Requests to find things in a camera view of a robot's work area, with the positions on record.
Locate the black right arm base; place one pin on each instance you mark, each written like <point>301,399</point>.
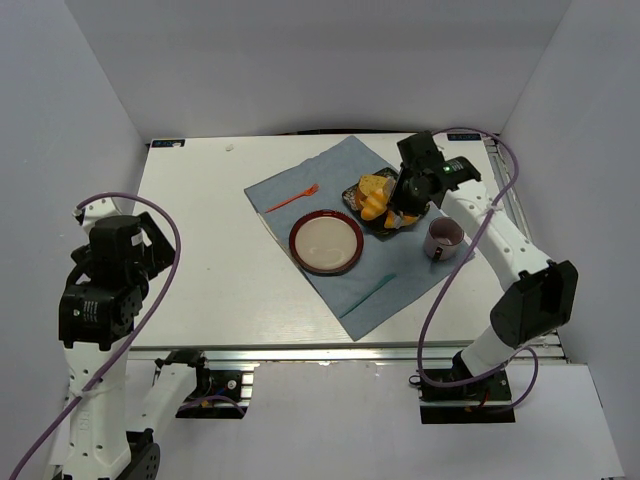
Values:
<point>488,401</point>

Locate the round red-rimmed plate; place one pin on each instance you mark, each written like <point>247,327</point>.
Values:
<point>326,242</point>

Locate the blue label sticker right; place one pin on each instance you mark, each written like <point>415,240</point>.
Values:
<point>464,137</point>

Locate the striped bread roll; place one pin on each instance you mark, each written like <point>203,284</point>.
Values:
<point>409,219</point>
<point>375,205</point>

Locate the metal tongs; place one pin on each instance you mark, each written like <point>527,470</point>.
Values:
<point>394,220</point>

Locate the teal plastic knife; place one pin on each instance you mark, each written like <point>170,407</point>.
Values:
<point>379,285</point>

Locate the seeded bread slice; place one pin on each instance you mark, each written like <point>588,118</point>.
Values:
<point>369,184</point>

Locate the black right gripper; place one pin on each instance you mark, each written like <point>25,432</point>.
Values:
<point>400,201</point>

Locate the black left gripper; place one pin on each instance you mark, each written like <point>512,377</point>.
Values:
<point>157,242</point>

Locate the blue-grey cloth placemat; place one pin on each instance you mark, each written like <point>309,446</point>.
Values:
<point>335,170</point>

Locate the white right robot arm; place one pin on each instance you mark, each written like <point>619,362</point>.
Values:
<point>485,356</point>

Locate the blue label sticker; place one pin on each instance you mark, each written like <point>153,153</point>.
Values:
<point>464,137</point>
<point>167,143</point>

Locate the dark patterned square plate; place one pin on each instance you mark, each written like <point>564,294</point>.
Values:
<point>376,226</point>

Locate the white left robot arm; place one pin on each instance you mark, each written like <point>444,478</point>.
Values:
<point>100,314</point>

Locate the blue label sticker left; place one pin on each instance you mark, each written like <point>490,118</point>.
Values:
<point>167,143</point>

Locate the lilac mug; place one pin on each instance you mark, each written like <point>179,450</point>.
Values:
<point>443,238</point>

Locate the aluminium table edge rail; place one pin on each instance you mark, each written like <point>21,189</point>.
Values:
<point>545,352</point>

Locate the orange plastic fork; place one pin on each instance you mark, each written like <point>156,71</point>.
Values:
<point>306,193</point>

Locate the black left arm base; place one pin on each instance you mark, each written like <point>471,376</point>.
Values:
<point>217,393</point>

